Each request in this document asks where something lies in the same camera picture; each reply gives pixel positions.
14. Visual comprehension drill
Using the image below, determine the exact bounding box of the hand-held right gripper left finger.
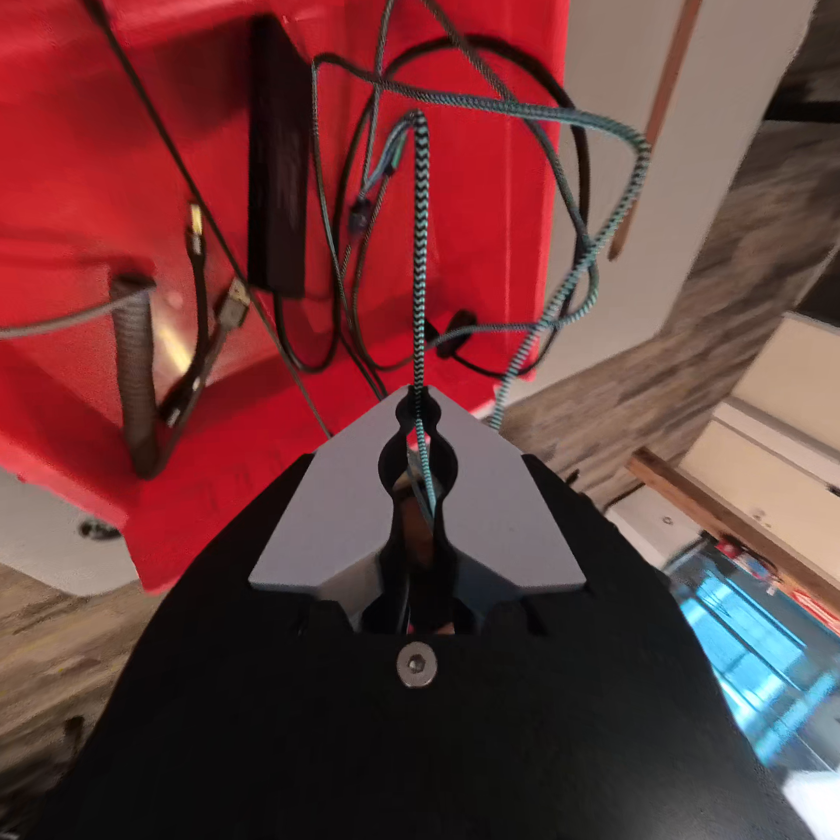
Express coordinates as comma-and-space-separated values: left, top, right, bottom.
248, 386, 417, 634

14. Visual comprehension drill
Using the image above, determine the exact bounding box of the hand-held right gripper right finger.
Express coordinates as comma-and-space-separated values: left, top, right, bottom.
420, 386, 587, 634

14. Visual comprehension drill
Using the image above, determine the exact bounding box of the teal braided cable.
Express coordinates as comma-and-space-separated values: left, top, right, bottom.
311, 0, 652, 526

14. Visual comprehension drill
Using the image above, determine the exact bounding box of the dark grey usb cable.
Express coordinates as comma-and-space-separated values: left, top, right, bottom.
0, 289, 155, 341

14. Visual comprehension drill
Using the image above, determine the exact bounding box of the black usb hub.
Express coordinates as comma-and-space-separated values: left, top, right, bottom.
248, 14, 315, 301

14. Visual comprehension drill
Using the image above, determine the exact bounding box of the red plastic bin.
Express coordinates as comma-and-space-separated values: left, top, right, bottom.
0, 0, 572, 595

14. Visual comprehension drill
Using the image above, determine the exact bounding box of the red fire extinguisher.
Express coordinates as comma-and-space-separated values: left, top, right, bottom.
715, 535, 785, 592

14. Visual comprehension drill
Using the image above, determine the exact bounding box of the white door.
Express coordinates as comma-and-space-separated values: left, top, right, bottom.
728, 315, 840, 454
676, 420, 840, 565

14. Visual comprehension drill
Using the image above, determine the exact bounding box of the wooden post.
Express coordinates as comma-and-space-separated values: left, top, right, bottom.
626, 448, 840, 614

